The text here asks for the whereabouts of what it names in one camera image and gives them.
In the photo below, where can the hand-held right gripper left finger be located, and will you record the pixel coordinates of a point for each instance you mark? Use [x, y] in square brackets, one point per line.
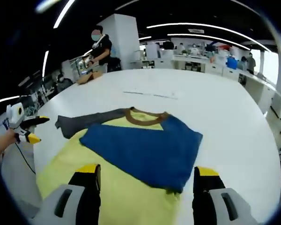
[84, 201]

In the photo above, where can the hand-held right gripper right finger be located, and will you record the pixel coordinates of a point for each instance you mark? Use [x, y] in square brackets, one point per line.
[208, 201]

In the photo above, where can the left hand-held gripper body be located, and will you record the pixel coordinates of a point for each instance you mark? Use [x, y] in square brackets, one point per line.
[15, 114]

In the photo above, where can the yellow blue grey garment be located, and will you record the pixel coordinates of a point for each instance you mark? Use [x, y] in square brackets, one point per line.
[142, 145]

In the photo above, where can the person's left hand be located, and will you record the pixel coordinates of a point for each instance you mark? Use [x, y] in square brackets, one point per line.
[11, 137]

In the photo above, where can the long ceiling light strip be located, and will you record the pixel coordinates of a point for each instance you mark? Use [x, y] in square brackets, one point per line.
[4, 100]
[201, 35]
[46, 63]
[201, 24]
[64, 12]

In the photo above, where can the grey mesh chair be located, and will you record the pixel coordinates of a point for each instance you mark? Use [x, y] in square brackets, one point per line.
[16, 178]

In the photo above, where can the brown cardboard box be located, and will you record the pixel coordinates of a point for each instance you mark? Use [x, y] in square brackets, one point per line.
[89, 77]

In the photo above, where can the white lab counter cabinets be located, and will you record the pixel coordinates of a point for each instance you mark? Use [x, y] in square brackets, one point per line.
[255, 86]

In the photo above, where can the blue container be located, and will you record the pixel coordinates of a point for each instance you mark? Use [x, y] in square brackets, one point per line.
[231, 62]

